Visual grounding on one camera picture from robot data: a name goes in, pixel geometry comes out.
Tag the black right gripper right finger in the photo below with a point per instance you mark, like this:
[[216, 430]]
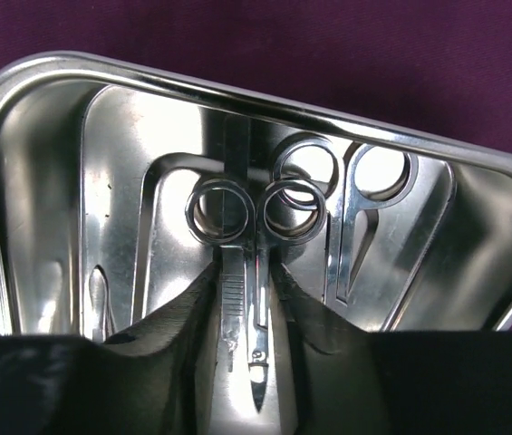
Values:
[[336, 383]]

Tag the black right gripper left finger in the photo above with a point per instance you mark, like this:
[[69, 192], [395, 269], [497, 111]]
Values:
[[159, 363]]

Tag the steel forceps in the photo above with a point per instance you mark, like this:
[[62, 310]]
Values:
[[245, 263]]

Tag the steel instrument tray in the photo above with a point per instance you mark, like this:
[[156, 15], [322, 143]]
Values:
[[97, 161]]

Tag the steel scalpel handle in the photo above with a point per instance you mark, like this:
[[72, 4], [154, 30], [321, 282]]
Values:
[[234, 217]]

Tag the purple cloth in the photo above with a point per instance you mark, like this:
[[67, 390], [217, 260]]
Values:
[[437, 66]]

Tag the small steel scissors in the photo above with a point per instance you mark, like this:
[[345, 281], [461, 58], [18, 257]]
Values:
[[344, 200]]

